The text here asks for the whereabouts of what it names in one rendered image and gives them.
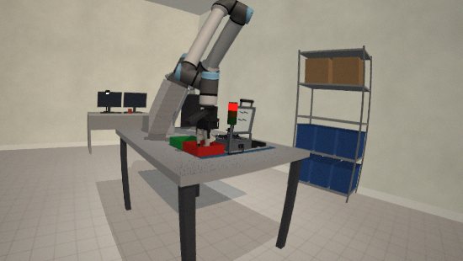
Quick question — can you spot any green bin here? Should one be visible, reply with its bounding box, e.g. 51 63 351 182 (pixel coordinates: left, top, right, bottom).
170 136 197 150

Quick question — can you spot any red bin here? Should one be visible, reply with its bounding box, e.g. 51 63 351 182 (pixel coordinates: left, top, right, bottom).
183 140 225 157

